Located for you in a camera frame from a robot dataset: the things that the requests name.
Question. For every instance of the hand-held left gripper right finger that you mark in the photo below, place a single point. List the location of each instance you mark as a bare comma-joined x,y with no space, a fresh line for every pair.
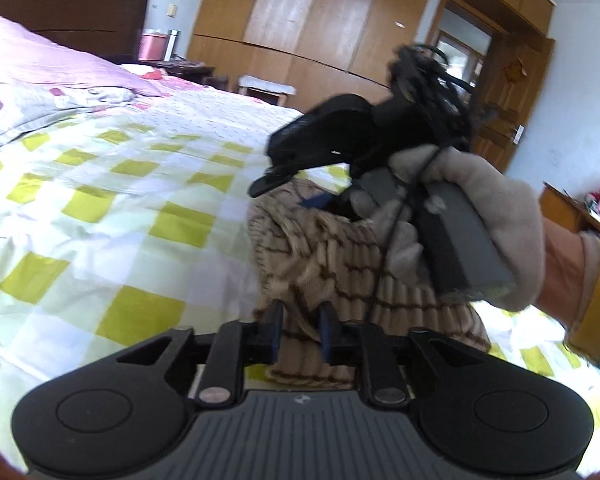
325,335

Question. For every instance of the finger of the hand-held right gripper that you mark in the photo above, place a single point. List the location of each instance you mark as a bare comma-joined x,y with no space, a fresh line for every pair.
317,201
272,182

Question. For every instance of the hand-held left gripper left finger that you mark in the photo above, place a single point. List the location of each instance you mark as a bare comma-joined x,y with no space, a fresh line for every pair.
277,327

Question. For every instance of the beige striped knit sweater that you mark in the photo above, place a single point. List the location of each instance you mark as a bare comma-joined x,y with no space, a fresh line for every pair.
340,270

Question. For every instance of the person's right hand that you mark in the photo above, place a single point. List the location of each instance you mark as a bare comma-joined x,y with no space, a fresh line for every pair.
505,210

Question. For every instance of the stool with white cushion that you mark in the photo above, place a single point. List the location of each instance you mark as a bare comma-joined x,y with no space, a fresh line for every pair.
267,87

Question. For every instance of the wooden wardrobe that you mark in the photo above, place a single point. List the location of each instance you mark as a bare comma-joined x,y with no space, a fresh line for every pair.
300,15

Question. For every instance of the yellow checked quilt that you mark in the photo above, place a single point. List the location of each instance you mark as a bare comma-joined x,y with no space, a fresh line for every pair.
130,210

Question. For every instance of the dark wooden nightstand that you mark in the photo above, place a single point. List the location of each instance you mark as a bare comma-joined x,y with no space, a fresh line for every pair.
180,67

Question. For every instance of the pink floral bed sheet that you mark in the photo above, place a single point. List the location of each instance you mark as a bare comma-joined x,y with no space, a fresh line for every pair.
165,80

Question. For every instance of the wooden door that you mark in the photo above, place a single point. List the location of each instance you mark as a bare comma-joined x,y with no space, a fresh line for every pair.
517,100

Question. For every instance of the metal thermos flask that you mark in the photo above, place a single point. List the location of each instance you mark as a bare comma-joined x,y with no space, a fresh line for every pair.
171,42

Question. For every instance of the pink box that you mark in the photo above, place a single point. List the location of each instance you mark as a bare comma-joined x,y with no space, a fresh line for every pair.
152,46

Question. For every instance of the wooden desk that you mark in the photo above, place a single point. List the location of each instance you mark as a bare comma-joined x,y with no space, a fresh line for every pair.
570,210

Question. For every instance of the grey pink-spotted pillow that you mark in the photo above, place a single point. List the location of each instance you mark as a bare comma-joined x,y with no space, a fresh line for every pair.
40,110

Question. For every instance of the pink pillow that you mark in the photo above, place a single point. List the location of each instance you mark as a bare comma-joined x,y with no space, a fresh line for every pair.
55,57

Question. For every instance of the dark wooden headboard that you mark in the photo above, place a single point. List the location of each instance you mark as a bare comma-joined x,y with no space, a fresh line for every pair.
55,0

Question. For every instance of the wooden door frame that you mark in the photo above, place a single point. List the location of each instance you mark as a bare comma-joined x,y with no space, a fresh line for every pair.
455,15

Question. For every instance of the wall light switch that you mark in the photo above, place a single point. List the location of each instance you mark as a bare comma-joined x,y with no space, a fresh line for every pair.
170,10

